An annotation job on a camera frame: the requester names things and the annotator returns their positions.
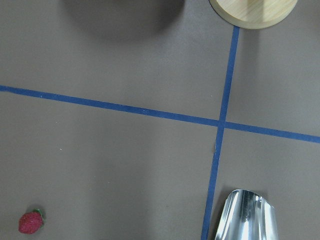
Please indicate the red strawberry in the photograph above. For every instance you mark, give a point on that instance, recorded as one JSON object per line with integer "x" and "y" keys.
{"x": 30, "y": 222}

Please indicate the metal scoop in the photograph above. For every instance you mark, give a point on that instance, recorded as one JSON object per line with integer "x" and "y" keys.
{"x": 247, "y": 215}

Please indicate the wooden cutting board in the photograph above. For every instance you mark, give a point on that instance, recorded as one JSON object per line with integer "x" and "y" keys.
{"x": 253, "y": 14}

